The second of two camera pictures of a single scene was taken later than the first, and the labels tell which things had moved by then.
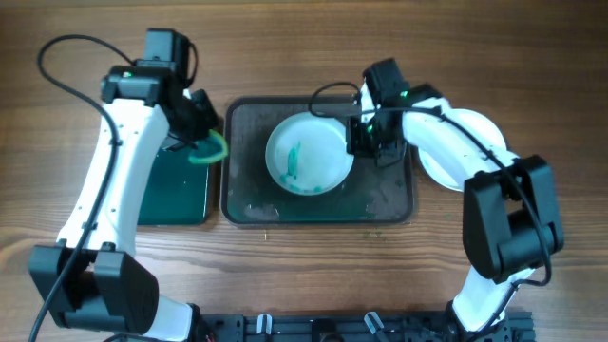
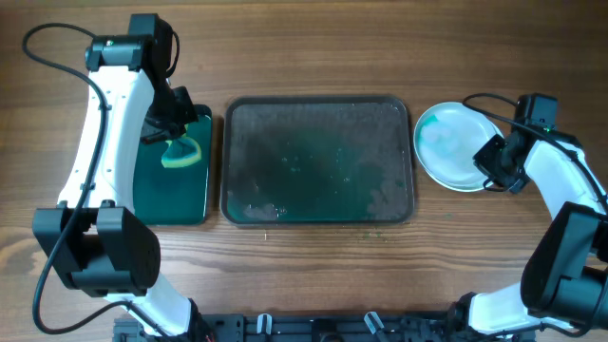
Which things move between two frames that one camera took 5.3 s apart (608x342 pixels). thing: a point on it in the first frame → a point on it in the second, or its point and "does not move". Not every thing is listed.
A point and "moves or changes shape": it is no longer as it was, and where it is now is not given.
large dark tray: (369, 195) does not move
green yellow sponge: (211, 149) → (181, 152)
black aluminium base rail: (518, 327) does not move
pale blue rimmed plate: (308, 155) moves or changes shape
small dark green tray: (179, 191) does not move
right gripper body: (363, 140) → (497, 169)
